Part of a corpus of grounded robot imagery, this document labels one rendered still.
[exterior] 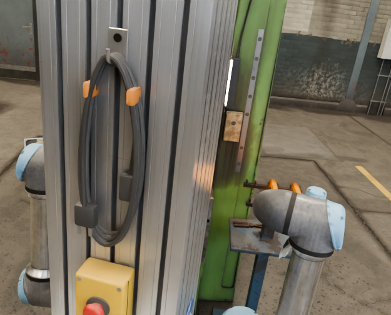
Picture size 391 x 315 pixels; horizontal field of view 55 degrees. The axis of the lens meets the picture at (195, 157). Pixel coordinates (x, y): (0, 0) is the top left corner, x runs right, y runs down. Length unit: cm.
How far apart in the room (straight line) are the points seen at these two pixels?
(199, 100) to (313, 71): 791
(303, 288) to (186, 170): 62
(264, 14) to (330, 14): 635
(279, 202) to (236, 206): 136
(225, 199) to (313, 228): 136
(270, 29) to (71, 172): 158
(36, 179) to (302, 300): 80
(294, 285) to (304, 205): 23
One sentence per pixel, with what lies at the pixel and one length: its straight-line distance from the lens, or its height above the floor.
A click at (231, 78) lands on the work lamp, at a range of 202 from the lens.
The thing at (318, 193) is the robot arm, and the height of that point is 129.
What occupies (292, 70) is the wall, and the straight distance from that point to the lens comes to 828.
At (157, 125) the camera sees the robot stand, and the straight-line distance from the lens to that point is 55.
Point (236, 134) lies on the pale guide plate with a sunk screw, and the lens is 212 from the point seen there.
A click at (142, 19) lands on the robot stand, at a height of 187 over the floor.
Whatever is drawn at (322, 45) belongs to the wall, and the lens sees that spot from 838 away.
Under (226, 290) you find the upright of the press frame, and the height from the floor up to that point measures 11.
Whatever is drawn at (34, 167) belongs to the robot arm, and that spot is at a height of 142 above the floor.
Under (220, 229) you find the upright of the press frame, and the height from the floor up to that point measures 59.
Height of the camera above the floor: 190
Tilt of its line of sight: 23 degrees down
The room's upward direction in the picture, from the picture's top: 7 degrees clockwise
